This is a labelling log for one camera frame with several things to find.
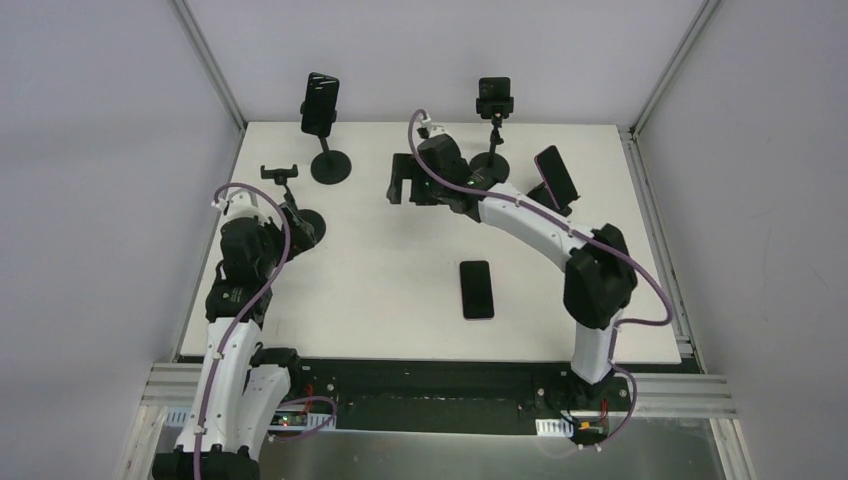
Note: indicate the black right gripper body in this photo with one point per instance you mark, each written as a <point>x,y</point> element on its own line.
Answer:
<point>403,178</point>

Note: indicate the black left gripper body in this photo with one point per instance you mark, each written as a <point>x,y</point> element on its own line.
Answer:
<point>291,221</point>

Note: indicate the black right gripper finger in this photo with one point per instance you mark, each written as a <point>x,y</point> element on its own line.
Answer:
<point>394,192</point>
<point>403,167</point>

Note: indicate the black round-base phone stand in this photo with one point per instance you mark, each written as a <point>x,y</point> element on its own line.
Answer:
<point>281,176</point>

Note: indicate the purple phone with black screen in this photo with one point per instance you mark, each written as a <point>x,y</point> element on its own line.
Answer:
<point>476,290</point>

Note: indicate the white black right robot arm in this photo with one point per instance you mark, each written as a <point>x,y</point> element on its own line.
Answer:
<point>598,280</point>

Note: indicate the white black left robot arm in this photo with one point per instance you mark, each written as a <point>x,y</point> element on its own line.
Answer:
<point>238,393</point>

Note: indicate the black folding phone stand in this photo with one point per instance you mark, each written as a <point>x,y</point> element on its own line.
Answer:
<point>541,195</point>

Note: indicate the purple phone on folding stand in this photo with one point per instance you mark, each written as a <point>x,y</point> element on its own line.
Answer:
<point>555,176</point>

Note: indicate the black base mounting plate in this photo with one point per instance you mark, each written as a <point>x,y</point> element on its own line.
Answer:
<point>454,397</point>

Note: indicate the left controller board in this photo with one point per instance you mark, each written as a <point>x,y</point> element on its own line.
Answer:
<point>295,421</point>

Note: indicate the controller board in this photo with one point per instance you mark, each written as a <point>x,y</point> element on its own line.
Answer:
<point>295,421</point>
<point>571,429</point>

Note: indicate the right controller board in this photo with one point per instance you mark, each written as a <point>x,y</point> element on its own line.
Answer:
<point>571,429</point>

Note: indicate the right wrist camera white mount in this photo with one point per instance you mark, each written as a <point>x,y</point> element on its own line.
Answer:
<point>427,128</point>

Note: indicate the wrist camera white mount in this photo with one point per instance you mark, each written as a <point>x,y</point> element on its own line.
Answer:
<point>241,204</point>
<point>427,128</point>

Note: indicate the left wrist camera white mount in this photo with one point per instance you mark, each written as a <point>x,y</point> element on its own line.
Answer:
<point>241,204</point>

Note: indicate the front aluminium frame rail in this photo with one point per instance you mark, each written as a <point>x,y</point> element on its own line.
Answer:
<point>659,395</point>

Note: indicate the aluminium frame rail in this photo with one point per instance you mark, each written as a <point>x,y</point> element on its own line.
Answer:
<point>645,176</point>
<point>659,395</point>

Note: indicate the aluminium table edge rail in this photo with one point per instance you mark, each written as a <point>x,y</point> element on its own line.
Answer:
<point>238,124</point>

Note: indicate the right aluminium frame rail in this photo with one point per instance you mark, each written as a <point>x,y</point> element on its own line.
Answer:
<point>645,176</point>

